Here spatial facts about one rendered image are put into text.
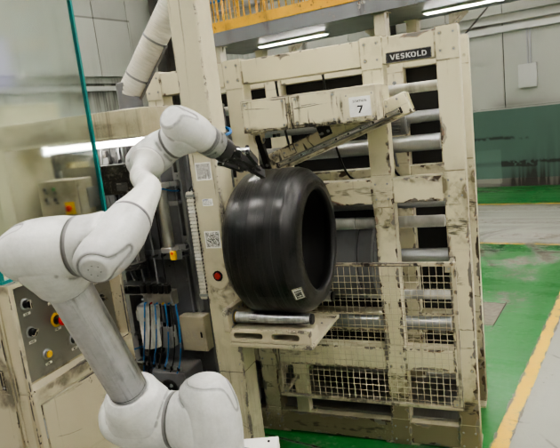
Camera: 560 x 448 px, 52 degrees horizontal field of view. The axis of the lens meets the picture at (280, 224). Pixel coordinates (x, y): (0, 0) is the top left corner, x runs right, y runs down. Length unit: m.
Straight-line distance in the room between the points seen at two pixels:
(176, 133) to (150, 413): 0.75
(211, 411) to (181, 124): 0.77
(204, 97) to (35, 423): 1.34
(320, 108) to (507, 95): 9.09
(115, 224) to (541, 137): 10.38
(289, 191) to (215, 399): 0.91
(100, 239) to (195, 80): 1.32
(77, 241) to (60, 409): 1.10
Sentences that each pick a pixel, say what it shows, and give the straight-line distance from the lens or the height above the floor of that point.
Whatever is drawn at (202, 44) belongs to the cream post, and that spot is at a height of 2.01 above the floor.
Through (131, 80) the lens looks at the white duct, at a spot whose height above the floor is 1.95.
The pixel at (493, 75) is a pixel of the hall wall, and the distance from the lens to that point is 11.46.
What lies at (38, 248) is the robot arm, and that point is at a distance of 1.28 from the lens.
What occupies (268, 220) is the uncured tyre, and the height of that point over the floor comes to 1.33.
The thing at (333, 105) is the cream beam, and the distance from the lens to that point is 2.45.
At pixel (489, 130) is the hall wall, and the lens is 11.42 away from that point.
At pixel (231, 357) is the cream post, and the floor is 0.69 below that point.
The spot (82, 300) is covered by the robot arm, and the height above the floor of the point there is 1.34.
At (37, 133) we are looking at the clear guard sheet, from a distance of 2.18.
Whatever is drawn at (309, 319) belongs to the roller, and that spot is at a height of 0.91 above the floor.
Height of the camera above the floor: 1.69
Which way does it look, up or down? 10 degrees down
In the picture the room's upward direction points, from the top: 7 degrees counter-clockwise
